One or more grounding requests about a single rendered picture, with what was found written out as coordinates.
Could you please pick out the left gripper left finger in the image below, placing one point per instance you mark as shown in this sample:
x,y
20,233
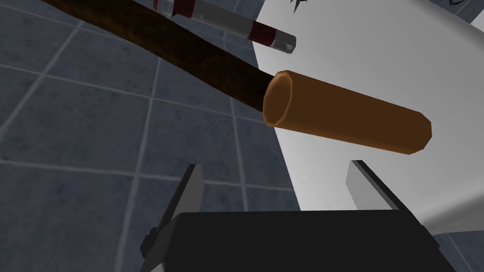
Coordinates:
x,y
189,192

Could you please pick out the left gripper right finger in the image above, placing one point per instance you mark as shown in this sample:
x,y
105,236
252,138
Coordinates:
x,y
368,192

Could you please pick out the white door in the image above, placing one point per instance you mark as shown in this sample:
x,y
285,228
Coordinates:
x,y
378,56

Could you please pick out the grey bar with red bands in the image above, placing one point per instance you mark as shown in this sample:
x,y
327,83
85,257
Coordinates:
x,y
227,20

